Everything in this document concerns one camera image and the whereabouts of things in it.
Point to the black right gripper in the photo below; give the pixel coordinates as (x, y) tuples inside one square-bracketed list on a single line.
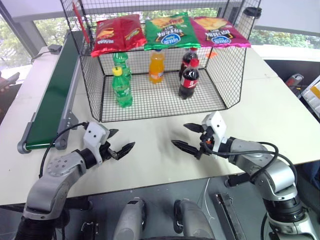
[(207, 147)]

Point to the black power adapter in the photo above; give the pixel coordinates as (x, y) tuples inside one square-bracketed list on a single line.
[(55, 48)]

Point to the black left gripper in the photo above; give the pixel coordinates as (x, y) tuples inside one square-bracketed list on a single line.
[(107, 150)]

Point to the white storage box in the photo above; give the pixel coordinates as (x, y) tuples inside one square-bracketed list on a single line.
[(312, 96)]

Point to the red sign strip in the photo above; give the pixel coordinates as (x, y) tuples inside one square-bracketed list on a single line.
[(81, 22)]

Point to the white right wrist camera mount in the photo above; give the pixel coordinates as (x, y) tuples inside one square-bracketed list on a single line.
[(216, 127)]

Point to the black table clamp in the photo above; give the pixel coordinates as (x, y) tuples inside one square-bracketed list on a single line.
[(237, 180)]

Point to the cola bottle red cap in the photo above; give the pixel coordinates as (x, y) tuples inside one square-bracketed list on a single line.
[(185, 60), (189, 80)]

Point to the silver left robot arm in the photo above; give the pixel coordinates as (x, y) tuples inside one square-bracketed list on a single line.
[(57, 170)]

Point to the green chips bag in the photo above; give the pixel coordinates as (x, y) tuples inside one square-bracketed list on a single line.
[(170, 30)]

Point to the silver robot left leg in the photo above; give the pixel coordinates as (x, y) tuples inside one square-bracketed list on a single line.
[(130, 220)]

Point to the green conveyor belt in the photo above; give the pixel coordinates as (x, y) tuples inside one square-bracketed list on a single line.
[(55, 87)]

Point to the grey cylinder black lid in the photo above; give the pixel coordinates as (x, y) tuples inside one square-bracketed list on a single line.
[(251, 20)]

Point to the silver robot leg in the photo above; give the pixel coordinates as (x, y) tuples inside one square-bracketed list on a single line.
[(130, 220), (193, 220)]

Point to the pink chips bag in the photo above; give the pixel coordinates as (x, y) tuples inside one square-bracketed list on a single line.
[(217, 31)]

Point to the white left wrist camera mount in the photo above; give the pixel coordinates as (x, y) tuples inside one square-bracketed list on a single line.
[(93, 133)]

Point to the black table frame bar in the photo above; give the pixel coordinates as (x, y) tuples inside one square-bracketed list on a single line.
[(228, 215)]

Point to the red chips bag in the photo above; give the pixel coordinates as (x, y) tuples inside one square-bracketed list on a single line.
[(117, 33)]

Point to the silver robot right leg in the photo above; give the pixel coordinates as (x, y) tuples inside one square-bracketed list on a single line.
[(193, 220)]

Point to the orange soda bottle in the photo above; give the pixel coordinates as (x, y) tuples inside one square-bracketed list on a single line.
[(156, 66)]

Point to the bystander hand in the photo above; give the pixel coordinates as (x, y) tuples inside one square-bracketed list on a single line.
[(3, 83)]

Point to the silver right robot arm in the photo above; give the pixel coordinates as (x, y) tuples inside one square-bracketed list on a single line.
[(275, 175)]

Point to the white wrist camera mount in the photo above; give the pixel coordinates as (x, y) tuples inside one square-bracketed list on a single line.
[(93, 133), (216, 127)]

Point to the small orange tag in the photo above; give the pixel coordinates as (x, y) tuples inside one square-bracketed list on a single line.
[(211, 55)]

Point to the green soda bottle yellow cap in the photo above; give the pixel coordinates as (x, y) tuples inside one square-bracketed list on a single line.
[(122, 88)]

